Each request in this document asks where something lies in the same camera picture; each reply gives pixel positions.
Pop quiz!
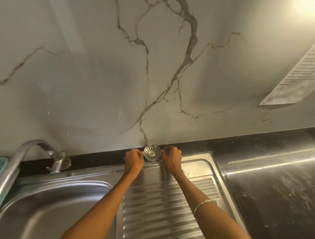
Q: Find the person's left hand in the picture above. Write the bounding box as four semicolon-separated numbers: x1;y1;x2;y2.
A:
124;149;145;176

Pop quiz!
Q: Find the silver bangle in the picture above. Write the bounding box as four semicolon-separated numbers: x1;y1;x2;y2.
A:
193;199;215;216

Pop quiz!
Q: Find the person's right hand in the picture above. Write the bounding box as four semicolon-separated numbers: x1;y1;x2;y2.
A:
160;145;183;177

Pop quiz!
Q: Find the person's left forearm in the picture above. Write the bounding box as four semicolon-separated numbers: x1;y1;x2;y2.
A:
59;170;141;239

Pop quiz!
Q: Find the stainless steel sink with drainboard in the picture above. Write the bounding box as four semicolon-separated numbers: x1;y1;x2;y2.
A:
0;153;246;239

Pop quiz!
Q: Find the teal plastic basket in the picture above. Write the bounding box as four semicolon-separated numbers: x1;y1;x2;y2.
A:
0;158;9;207

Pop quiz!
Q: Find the person's right forearm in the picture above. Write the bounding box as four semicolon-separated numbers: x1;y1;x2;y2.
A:
169;168;257;239

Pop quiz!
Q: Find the printed paper sheet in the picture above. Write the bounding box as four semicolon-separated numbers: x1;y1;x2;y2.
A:
259;42;315;106

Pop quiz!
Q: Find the chrome sink faucet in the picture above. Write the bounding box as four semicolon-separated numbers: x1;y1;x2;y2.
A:
0;139;72;197

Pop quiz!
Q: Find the round steel sink strainer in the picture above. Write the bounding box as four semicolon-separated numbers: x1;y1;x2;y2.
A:
143;145;161;161

